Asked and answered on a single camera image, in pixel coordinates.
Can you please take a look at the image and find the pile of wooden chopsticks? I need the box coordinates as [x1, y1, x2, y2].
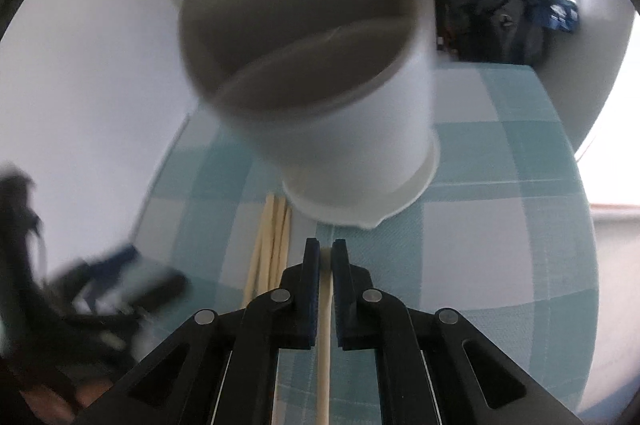
[242, 192, 293, 312]

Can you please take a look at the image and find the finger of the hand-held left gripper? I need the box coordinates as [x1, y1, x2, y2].
[127, 269, 192, 312]
[62, 244, 142, 288]

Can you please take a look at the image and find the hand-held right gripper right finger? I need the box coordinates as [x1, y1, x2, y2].
[331, 238, 585, 425]

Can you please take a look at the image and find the white utensil holder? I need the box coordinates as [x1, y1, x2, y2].
[177, 0, 441, 228]

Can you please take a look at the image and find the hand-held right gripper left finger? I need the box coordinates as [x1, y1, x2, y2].
[112, 237, 321, 425]

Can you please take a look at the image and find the teal checked tablecloth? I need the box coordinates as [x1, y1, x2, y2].
[132, 64, 601, 425]

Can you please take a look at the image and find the wooden chopstick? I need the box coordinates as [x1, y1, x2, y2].
[315, 245, 334, 425]

